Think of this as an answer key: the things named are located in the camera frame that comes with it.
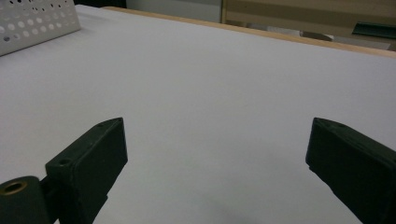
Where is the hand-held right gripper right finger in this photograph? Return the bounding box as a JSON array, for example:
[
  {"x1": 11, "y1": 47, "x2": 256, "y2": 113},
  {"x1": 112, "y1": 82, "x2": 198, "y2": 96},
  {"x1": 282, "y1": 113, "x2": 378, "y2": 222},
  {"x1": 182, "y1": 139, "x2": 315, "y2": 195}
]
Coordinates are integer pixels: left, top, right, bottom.
[{"x1": 305, "y1": 117, "x2": 396, "y2": 224}]

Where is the wooden table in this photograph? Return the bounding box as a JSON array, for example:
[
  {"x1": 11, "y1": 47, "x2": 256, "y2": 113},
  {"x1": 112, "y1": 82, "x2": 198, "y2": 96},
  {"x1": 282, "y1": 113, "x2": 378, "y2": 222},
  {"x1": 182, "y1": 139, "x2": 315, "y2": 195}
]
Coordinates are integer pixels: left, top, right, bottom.
[{"x1": 102, "y1": 5, "x2": 396, "y2": 60}]

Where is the white perforated plastic basket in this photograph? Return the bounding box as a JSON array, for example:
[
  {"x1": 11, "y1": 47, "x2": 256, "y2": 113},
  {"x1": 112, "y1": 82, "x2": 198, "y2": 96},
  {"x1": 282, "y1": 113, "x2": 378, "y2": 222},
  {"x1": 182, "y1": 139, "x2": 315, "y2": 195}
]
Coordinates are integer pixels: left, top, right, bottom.
[{"x1": 0, "y1": 0, "x2": 81, "y2": 57}]

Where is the light wooden desk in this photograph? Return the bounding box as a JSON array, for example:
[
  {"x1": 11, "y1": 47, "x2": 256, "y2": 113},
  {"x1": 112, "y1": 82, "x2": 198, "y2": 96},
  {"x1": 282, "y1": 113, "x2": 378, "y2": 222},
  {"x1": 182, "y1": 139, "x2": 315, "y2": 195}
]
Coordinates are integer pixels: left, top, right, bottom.
[{"x1": 221, "y1": 0, "x2": 396, "y2": 52}]

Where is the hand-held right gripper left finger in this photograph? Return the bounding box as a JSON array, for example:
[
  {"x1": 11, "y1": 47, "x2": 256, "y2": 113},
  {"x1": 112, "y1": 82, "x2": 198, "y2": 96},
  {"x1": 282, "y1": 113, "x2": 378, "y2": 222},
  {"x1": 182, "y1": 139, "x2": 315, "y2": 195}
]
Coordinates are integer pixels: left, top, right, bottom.
[{"x1": 45, "y1": 117, "x2": 129, "y2": 224}]

